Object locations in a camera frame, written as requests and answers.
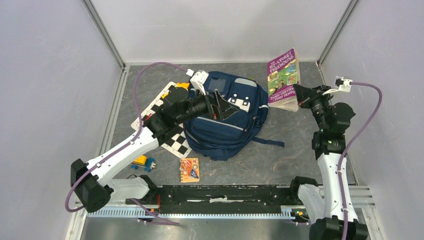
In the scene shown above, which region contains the black white chessboard mat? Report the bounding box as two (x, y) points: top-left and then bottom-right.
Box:
(140, 81), (192, 159)

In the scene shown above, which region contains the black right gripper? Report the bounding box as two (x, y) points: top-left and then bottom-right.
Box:
(293, 83), (334, 132)

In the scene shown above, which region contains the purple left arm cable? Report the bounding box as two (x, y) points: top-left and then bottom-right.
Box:
(64, 61), (193, 227)

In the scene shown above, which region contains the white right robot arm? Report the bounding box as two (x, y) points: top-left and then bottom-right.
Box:
(288, 84), (369, 240)

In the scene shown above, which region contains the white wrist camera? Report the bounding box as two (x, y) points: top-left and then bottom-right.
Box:
(322, 76), (353, 96)
(186, 68), (209, 96)

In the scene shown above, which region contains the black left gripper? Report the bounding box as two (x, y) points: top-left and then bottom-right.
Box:
(175, 86), (240, 125)

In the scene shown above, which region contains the purple green paperback book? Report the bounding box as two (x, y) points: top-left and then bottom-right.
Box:
(267, 48), (301, 112)

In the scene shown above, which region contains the orange yellow wedge block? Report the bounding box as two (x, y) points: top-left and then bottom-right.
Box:
(175, 82), (190, 91)

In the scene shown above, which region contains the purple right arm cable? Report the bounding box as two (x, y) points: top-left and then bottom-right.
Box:
(336, 81), (383, 240)

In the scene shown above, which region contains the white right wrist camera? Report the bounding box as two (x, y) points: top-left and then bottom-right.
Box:
(322, 76), (353, 96)

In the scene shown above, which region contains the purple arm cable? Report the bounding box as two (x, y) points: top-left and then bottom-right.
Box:
(64, 61), (193, 227)
(336, 81), (383, 240)

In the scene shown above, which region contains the navy blue student backpack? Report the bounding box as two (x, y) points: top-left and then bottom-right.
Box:
(183, 71), (285, 161)

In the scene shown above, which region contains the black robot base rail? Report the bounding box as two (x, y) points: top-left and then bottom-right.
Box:
(138, 184), (303, 214)

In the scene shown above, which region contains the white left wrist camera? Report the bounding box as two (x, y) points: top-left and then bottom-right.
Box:
(186, 68), (209, 96)

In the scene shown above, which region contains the orange spiral notebook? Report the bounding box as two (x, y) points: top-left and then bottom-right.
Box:
(179, 157), (200, 183)

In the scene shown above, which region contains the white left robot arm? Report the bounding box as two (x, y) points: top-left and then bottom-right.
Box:
(65, 87), (240, 213)

